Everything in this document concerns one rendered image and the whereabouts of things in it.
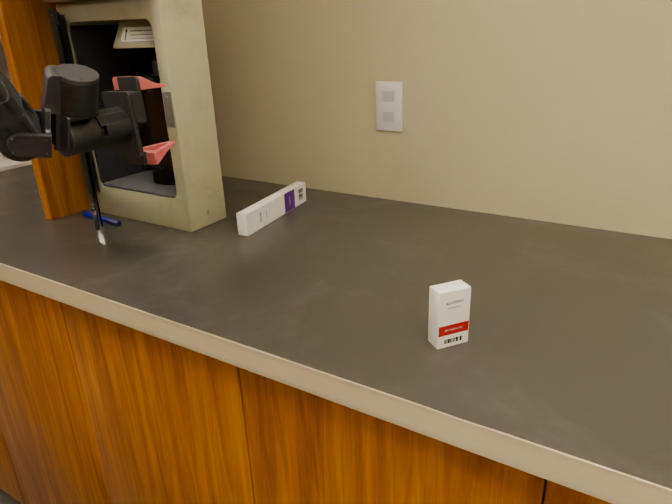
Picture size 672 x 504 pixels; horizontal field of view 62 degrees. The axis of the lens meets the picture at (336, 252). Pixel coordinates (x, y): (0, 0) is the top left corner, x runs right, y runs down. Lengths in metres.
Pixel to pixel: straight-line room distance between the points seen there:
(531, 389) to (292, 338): 0.32
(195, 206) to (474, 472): 0.80
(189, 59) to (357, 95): 0.43
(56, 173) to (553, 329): 1.14
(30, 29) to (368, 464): 1.14
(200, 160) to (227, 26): 0.52
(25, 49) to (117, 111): 0.52
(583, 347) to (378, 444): 0.30
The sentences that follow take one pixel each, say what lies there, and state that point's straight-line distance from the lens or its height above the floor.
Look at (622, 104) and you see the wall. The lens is 1.23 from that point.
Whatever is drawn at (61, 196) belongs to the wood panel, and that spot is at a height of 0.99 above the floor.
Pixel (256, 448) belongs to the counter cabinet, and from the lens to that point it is 0.95.
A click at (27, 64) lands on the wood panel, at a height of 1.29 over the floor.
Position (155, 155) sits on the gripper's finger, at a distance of 0.98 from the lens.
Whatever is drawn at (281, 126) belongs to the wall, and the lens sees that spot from 1.56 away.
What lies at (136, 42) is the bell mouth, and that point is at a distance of 1.27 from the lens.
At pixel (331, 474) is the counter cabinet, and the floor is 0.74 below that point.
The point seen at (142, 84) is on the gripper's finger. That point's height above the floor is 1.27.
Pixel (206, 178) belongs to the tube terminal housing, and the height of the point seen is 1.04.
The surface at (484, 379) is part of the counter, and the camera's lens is 0.72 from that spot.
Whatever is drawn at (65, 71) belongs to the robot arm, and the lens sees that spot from 0.89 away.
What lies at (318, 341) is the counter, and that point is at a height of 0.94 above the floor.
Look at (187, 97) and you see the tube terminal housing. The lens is 1.21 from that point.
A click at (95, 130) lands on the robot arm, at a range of 0.92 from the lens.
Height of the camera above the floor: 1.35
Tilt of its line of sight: 22 degrees down
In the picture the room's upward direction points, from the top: 2 degrees counter-clockwise
